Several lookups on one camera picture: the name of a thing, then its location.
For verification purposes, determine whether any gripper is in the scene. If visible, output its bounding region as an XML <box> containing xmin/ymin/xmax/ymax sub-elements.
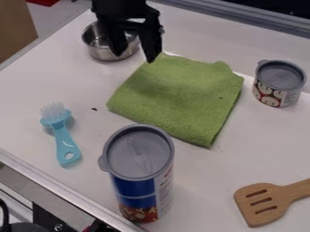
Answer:
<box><xmin>89</xmin><ymin>0</ymin><xmax>165</xmax><ymax>64</ymax></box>

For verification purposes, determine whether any green cloth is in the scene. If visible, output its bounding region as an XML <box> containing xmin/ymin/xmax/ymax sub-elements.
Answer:
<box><xmin>105</xmin><ymin>52</ymin><xmax>247</xmax><ymax>149</ymax></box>

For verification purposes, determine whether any silver pot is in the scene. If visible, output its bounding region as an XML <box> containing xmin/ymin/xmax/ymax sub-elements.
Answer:
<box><xmin>80</xmin><ymin>20</ymin><xmax>142</xmax><ymax>63</ymax></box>

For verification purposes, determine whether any blue brush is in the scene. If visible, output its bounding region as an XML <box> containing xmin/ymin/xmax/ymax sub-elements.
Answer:
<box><xmin>38</xmin><ymin>101</ymin><xmax>82</xmax><ymax>166</ymax></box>

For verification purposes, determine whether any tall blue can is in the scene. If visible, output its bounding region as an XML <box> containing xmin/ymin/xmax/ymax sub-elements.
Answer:
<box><xmin>96</xmin><ymin>123</ymin><xmax>178</xmax><ymax>225</ymax></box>

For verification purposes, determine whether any short mushroom can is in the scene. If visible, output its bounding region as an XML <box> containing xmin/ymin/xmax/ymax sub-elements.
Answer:
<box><xmin>251</xmin><ymin>59</ymin><xmax>308</xmax><ymax>108</ymax></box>

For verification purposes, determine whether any wooden spatula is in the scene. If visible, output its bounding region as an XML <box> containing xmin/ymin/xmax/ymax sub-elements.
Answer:
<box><xmin>232</xmin><ymin>178</ymin><xmax>310</xmax><ymax>228</ymax></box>

